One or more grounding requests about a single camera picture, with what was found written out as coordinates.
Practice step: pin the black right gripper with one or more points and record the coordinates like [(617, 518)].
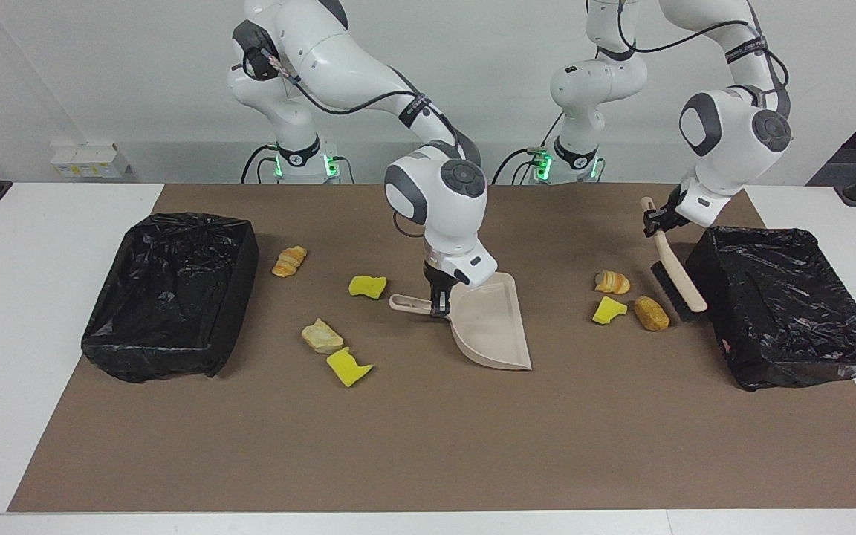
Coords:
[(439, 281)]

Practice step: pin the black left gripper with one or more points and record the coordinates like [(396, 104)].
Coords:
[(669, 208)]

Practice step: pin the beige brush black bristles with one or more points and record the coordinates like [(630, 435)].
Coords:
[(677, 271)]

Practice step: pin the beige plastic dustpan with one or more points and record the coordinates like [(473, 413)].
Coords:
[(491, 327)]

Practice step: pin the striped orange white bread roll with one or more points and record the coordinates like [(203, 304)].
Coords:
[(611, 282)]

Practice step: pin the brown oval bread roll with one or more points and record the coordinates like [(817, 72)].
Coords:
[(651, 313)]

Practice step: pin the yellow green sponge piece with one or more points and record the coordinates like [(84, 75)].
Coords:
[(608, 310)]

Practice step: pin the spiral orange pastry horn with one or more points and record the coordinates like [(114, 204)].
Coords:
[(290, 261)]

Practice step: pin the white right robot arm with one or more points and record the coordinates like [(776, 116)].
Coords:
[(339, 59)]

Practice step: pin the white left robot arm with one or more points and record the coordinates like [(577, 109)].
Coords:
[(725, 148)]

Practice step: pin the bin with black bag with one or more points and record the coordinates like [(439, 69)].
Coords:
[(168, 297), (785, 312)]

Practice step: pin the pale flat bread piece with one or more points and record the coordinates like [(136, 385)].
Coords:
[(322, 336)]

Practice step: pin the brown table mat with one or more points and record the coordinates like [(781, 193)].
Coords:
[(621, 446)]

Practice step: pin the white box on table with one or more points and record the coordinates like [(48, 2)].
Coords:
[(90, 160)]

